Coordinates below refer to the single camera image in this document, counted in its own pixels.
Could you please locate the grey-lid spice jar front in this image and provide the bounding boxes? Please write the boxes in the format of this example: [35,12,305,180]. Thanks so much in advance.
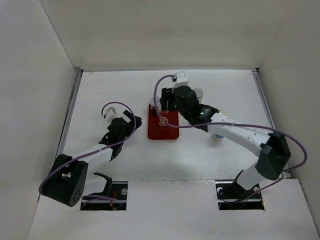
[149,96,161,110]

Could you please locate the grey-lid spice jar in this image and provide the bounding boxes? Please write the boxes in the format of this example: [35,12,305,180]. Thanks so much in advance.
[149,105,162,117]
[149,96,161,110]

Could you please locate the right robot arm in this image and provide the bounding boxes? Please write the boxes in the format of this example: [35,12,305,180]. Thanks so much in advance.
[160,85,291,198]

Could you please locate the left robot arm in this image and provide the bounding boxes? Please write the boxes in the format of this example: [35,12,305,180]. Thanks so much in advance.
[39,107,142,207]

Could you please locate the tall grey-cap blue-label bottle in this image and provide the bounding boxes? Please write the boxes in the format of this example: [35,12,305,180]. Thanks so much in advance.
[193,87,204,104]

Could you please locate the red lacquer tray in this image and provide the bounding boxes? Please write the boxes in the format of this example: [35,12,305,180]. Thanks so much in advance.
[147,104,180,141]

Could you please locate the grey-cap blue-label bottle front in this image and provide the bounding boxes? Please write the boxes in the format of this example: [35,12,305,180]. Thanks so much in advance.
[211,134,224,142]

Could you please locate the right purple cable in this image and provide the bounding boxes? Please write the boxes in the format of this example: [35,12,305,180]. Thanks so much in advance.
[153,74,308,172]

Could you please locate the purple cable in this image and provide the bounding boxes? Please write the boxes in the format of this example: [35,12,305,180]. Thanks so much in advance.
[153,74,308,172]
[38,101,138,196]

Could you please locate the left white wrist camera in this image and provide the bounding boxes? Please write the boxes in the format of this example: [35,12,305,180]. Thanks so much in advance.
[102,106,118,124]

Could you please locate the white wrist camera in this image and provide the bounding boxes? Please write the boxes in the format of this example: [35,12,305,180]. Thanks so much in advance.
[102,106,118,124]
[172,71,189,89]

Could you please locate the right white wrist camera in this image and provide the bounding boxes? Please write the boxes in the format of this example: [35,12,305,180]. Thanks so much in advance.
[172,71,189,89]

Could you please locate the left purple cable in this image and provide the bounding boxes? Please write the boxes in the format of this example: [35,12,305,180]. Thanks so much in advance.
[38,101,138,196]

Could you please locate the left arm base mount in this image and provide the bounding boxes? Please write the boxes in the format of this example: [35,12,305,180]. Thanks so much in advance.
[80,172,129,211]

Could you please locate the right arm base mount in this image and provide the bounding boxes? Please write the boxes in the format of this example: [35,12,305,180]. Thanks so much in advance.
[215,181,265,211]

